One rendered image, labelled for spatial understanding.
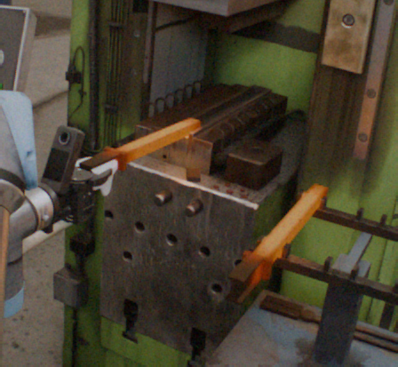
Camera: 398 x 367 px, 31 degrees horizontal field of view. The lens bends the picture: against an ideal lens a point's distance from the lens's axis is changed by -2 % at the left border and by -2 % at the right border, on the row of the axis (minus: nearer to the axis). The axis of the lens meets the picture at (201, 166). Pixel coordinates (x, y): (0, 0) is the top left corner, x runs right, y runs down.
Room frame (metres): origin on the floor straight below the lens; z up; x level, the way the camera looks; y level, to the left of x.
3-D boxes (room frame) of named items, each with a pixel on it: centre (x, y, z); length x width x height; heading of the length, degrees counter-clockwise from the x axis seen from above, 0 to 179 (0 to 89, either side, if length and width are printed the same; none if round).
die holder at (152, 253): (1.66, -0.08, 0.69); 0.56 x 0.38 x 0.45; 153
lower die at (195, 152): (1.68, -0.02, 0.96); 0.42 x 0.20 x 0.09; 153
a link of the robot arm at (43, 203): (1.04, 0.27, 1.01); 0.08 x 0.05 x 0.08; 63
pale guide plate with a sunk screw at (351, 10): (1.47, -0.27, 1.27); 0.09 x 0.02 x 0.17; 63
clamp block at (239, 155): (1.46, -0.11, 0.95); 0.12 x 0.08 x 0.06; 153
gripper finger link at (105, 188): (1.20, 0.17, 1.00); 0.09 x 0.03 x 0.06; 150
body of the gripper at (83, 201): (1.11, 0.24, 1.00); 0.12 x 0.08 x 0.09; 153
